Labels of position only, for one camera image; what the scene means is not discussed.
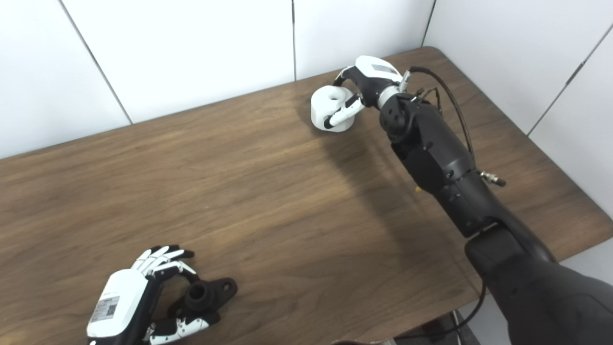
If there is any thin black right wrist wire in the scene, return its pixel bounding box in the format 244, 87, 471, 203
414, 87, 443, 115

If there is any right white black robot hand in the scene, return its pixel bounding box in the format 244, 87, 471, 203
324, 56, 404, 130

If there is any black cable under right arm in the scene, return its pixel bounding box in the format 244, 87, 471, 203
397, 283, 487, 341

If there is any black flanged holder part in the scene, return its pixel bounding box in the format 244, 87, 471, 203
168, 277, 238, 322

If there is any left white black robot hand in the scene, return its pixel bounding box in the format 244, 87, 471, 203
86, 245, 222, 345

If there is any thick black right wrist cable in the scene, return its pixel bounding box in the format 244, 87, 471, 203
405, 66, 479, 168

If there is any round white plastic piece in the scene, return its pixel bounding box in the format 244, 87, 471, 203
311, 85, 357, 133

